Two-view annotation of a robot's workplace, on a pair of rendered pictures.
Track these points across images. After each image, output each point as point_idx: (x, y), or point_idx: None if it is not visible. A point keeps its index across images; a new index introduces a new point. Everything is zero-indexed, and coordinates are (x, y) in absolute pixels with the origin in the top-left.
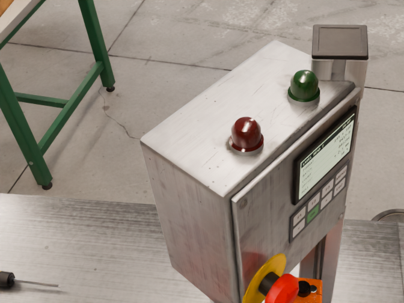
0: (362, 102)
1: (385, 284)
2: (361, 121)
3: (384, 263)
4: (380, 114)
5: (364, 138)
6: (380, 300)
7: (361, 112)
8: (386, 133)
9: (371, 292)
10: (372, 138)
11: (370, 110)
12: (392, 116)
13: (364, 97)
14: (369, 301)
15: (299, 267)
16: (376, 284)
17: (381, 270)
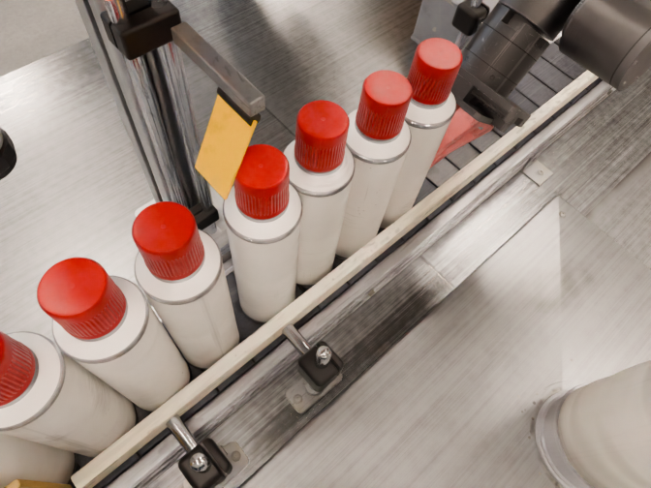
0: (22, 9)
1: (200, 75)
2: (37, 29)
3: (181, 54)
4: (52, 12)
5: (55, 45)
6: (209, 93)
7: (29, 19)
8: (75, 28)
9: (194, 92)
10: (64, 40)
11: (39, 13)
12: (67, 8)
13: (20, 3)
14: (199, 103)
15: (81, 123)
16: (191, 80)
17: (184, 63)
